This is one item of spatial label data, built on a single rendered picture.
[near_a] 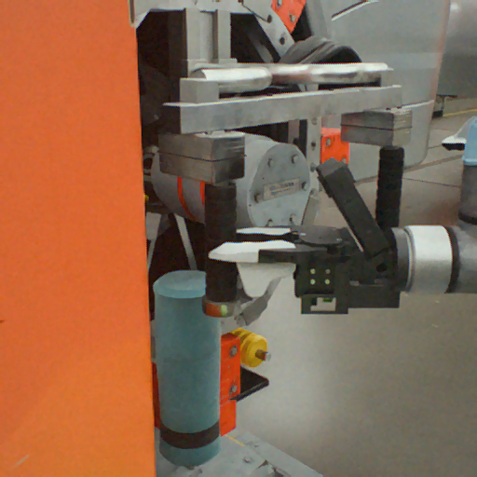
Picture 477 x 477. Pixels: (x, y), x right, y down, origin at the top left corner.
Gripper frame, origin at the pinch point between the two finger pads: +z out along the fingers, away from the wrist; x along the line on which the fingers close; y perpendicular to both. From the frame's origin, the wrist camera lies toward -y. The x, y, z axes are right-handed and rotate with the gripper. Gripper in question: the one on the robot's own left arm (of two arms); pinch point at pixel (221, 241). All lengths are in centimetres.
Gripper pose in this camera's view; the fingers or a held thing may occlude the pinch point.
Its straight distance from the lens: 70.1
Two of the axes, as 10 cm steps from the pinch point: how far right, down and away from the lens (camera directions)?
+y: 0.0, 9.6, 2.9
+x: -0.1, -2.9, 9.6
